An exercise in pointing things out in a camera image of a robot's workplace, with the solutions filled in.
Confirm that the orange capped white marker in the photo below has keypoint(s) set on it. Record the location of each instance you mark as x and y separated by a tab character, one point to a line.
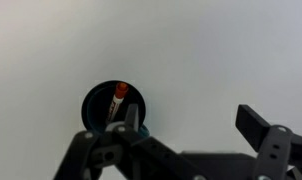
119	95

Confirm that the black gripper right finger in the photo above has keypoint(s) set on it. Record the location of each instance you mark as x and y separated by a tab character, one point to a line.
277	146

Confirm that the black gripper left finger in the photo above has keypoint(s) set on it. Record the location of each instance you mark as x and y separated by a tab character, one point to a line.
136	157

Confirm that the dark teal mug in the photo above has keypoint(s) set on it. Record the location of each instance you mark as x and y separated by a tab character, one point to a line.
96	104

